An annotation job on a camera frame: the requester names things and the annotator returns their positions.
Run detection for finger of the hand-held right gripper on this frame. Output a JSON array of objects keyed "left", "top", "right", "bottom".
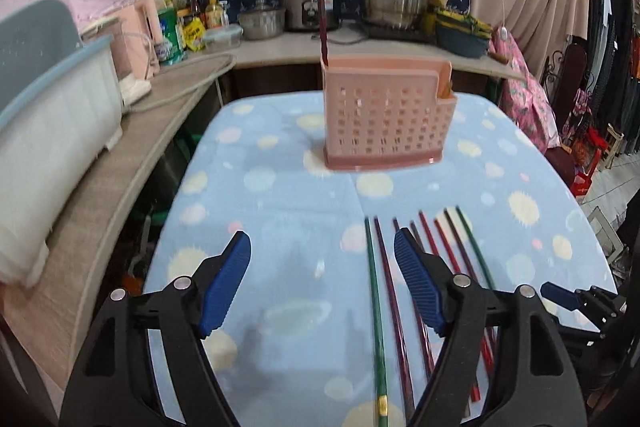
[{"left": 541, "top": 282, "right": 628, "bottom": 339}]

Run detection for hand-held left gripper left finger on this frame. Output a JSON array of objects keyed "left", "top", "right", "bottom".
[{"left": 59, "top": 231, "right": 252, "bottom": 427}]

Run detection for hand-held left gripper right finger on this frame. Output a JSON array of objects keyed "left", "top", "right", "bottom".
[{"left": 393, "top": 227, "right": 587, "bottom": 427}]

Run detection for row of mixed chopsticks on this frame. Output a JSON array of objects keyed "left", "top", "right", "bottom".
[{"left": 364, "top": 206, "right": 501, "bottom": 420}]

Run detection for pink perforated utensil holder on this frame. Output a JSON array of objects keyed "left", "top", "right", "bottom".
[{"left": 320, "top": 59, "right": 458, "bottom": 172}]

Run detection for dark red chopstick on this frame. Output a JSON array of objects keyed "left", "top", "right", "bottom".
[{"left": 316, "top": 0, "right": 331, "bottom": 68}]

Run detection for blue dotted blanket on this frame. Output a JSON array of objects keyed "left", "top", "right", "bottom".
[{"left": 142, "top": 92, "right": 618, "bottom": 427}]

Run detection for red plastic stool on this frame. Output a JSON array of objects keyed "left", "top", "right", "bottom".
[{"left": 570, "top": 127, "right": 608, "bottom": 198}]

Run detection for wood grain side counter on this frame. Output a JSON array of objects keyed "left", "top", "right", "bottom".
[{"left": 0, "top": 54, "right": 237, "bottom": 395}]

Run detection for pink floral garment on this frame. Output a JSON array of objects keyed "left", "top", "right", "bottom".
[{"left": 487, "top": 27, "right": 561, "bottom": 155}]

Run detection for white appliance base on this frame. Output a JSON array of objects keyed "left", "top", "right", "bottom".
[{"left": 120, "top": 76, "right": 153, "bottom": 106}]

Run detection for blue plastic basin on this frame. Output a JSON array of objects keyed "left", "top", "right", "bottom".
[{"left": 435, "top": 24, "right": 491, "bottom": 58}]

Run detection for grey kitchen counter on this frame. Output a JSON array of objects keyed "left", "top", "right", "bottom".
[{"left": 220, "top": 27, "right": 526, "bottom": 80}]

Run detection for black induction cooker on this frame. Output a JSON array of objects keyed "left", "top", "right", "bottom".
[{"left": 357, "top": 19, "right": 438, "bottom": 44}]

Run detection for glass food container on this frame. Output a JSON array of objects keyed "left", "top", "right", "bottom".
[{"left": 202, "top": 26, "right": 244, "bottom": 54}]

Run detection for yellow packet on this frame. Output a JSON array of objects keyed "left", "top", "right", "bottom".
[{"left": 182, "top": 17, "right": 207, "bottom": 52}]

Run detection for green tin can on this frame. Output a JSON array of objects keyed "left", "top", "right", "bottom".
[{"left": 159, "top": 4, "right": 187, "bottom": 66}]

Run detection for yellow colander with greens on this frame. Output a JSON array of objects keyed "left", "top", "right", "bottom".
[{"left": 434, "top": 7, "right": 493, "bottom": 38}]

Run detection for small steel pot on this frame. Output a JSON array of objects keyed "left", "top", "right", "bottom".
[{"left": 238, "top": 0, "right": 286, "bottom": 40}]

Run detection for hanging dark clothes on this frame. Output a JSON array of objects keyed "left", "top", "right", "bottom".
[{"left": 582, "top": 0, "right": 640, "bottom": 158}]

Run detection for pink plastic appliance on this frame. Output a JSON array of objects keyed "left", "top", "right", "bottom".
[{"left": 107, "top": 0, "right": 163, "bottom": 78}]

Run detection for yellow oil bottle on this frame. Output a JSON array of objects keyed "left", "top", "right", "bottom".
[{"left": 205, "top": 0, "right": 225, "bottom": 30}]

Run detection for steel rice cooker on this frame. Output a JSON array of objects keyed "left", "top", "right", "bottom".
[{"left": 280, "top": 0, "right": 342, "bottom": 32}]

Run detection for grey appliance cable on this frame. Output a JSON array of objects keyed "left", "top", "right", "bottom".
[{"left": 122, "top": 32, "right": 237, "bottom": 114}]

